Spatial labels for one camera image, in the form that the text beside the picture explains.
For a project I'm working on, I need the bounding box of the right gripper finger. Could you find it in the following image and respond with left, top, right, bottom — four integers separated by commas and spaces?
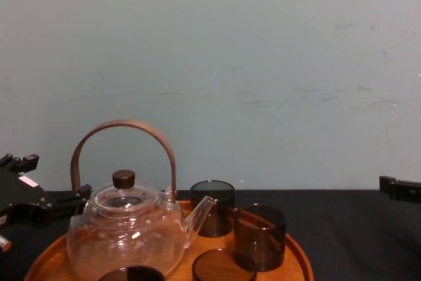
378, 175, 421, 201

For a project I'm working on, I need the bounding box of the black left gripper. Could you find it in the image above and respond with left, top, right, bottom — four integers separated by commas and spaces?
0, 153, 93, 229

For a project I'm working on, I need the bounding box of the smoky brown drinking glass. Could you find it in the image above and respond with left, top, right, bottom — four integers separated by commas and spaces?
97, 265, 166, 281
232, 203, 287, 272
191, 248, 258, 281
189, 180, 237, 238

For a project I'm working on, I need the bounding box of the round brown wooden tray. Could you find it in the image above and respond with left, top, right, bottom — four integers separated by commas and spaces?
22, 199, 315, 281

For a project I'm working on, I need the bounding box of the black table cloth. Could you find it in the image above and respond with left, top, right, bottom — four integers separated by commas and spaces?
0, 189, 421, 281

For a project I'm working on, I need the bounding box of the glass lid with brown knob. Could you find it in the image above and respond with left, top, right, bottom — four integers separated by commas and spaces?
93, 169, 159, 212

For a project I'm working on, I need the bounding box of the glass teapot with wooden handle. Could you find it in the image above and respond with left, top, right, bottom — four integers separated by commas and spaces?
66, 118, 218, 279

